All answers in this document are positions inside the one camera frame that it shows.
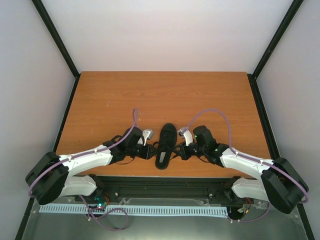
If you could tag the right wiring connector bundle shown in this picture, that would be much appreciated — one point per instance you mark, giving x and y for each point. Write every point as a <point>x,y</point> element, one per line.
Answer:
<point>245,207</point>

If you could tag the black frame post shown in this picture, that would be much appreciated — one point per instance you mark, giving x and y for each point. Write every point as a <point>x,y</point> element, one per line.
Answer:
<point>280,31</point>
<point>44,15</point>

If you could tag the light blue cable duct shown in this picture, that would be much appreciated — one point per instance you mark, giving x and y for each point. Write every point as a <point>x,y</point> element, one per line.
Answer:
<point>137,210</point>

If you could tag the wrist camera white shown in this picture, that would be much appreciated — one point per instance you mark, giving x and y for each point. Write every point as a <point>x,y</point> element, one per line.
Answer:
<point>185,134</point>
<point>147,134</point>

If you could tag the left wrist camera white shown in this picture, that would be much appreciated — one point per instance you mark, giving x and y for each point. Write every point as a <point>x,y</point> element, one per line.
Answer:
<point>147,134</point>

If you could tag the black aluminium frame base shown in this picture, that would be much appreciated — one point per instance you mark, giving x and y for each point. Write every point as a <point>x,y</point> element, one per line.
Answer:
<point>217,192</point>

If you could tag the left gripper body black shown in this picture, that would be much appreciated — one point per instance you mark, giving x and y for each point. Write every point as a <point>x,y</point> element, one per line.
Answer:
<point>145,154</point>

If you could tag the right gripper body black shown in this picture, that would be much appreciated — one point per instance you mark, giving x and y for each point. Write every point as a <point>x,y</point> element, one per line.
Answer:
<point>186,155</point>

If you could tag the right black frame post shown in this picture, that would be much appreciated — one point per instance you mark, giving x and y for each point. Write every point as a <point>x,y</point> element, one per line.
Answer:
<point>280,31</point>

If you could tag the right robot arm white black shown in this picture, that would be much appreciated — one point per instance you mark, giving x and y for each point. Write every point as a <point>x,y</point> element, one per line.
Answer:
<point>275,181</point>

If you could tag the left controller board with leds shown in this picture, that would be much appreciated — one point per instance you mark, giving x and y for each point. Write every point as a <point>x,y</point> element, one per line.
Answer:
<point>100,203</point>

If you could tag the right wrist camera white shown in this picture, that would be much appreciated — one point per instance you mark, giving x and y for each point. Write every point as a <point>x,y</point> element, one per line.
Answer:
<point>185,134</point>

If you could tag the left black frame post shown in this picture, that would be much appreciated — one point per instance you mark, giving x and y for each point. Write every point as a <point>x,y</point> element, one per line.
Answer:
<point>44,15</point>

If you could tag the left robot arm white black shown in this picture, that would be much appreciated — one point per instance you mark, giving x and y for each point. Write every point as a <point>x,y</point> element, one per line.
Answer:
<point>57,176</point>

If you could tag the black canvas shoe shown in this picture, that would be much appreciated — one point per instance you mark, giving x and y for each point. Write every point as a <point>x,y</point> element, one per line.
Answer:
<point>167,142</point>

